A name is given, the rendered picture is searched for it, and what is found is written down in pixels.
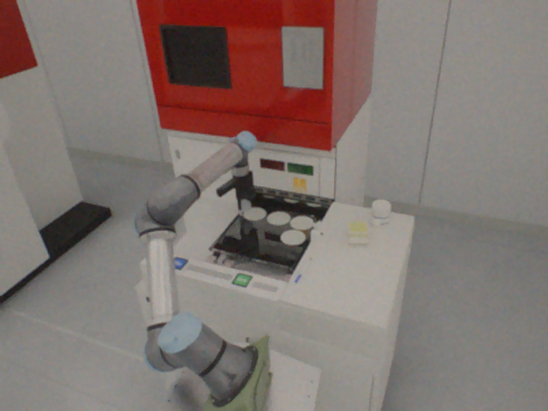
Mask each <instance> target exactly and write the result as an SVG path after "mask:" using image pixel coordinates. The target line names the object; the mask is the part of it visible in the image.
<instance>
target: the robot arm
mask: <svg viewBox="0 0 548 411"><path fill-rule="evenodd" d="M254 147H256V139H255V138H254V136H253V134H251V133H250V132H248V131H243V132H241V133H239V134H238V135H237V136H236V137H235V138H232V139H230V140H229V144H228V145H226V146H224V147H222V148H221V149H219V150H218V151H217V152H215V154H214V155H212V156H211V157H210V158H208V159H207V160H205V161H204V162H203V163H201V164H200V165H198V166H197V167H196V168H194V170H193V171H190V172H189V173H188V174H186V175H180V176H178V177H177V178H176V179H174V180H172V181H171V182H168V183H167V184H165V186H163V187H162V188H160V189H159V190H156V191H155V192H154V193H153V194H152V195H151V196H150V197H149V198H148V199H147V200H146V202H145V203H144V204H143V205H142V206H141V207H140V208H139V209H137V210H136V212H135V214H134V217H133V227H134V231H135V232H136V233H137V234H139V237H140V242H141V243H143V244H144V245H145V247H146V268H147V279H148V289H149V300H150V311H151V321H150V322H149V324H148V326H147V327H146V333H147V339H146V342H145V344H144V348H143V357H144V360H145V362H146V364H148V366H149V367H150V368H151V369H152V370H154V371H156V372H173V371H175V370H176V369H179V368H182V367H185V366H186V367H187V368H188V369H190V370H191V371H192V372H194V373H196V374H197V375H198V376H199V377H201V378H203V381H204V382H205V384H206V386H207V387H208V389H209V390H210V392H211V393H212V394H213V395H214V396H215V397H216V398H217V399H218V400H219V401H222V400H225V398H227V397H229V396H230V395H231V394H233V393H234V392H235V391H236V389H238V388H239V387H240V386H241V384H242V383H243V381H244V380H245V378H246V376H247V374H248V372H249V369H250V367H251V365H252V361H253V355H252V353H251V352H250V351H249V350H248V349H246V348H243V347H241V346H237V345H234V344H232V343H229V342H226V341H225V340H224V339H223V338H221V337H220V336H219V335H218V334H217V333H216V332H215V331H213V330H212V329H211V328H209V327H208V326H207V325H204V324H203V323H202V322H201V321H200V319H199V318H198V317H197V316H194V315H192V314H191V313H188V312H183V313H180V307H179V298H178V289H177V281H176V265H174V256H173V247H172V242H173V240H175V239H176V229H175V223H177V222H178V221H179V220H180V219H181V217H182V216H183V215H184V214H185V212H186V211H187V210H188V209H189V208H190V207H191V205H193V204H194V203H195V201H196V200H198V199H199V198H200V196H201V193H202V192H203V191H204V190H206V189H207V188H208V187H209V185H212V184H213V183H214V182H215V181H216V180H217V179H218V178H219V177H220V176H222V175H223V174H227V173H228V172H229V170H230V169H231V173H232V177H233V178H231V179H230V180H228V181H227V182H225V183H224V184H222V185H221V186H219V188H218V189H216V192H217V196H218V197H219V198H221V197H222V196H224V195H225V194H227V193H228V192H230V191H231V190H233V189H235V198H236V199H237V207H238V213H239V214H240V215H241V216H243V215H242V214H241V213H242V212H244V211H248V210H251V209H252V207H251V201H250V200H247V199H251V200H252V199H254V188H253V172H252V171H249V163H248V153H250V152H251V151H252V150H253V149H254ZM251 196H253V197H251Z"/></svg>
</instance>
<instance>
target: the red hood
mask: <svg viewBox="0 0 548 411"><path fill-rule="evenodd" d="M136 4H137V9H138V13H139V18H140V26H141V31H142V35H143V39H144V43H145V47H146V56H147V61H148V65H149V69H150V75H151V79H152V87H153V91H154V97H155V101H156V106H157V110H158V119H159V123H160V128H164V129H170V130H177V131H184V132H191V133H198V134H210V135H217V137H224V138H231V139H232V138H235V137H236V136H237V135H238V134H239V133H241V132H243V131H248V132H250V133H251V134H253V136H254V138H255V139H256V141H258V142H264V143H271V144H278V145H284V146H297V147H304V148H311V149H317V150H325V151H331V150H332V148H333V147H334V146H335V144H336V143H337V142H338V141H339V140H340V139H341V137H342V135H343V133H344V131H345V130H346V128H347V127H348V125H349V124H350V123H351V122H352V120H353V119H354V116H356V114H357V113H358V111H359V110H360V108H361V106H362V105H363V104H364V103H365V102H366V100H367V98H368V96H369V94H370V93H371V90H372V67H373V55H374V43H375V32H376V20H377V8H378V0H136Z"/></svg>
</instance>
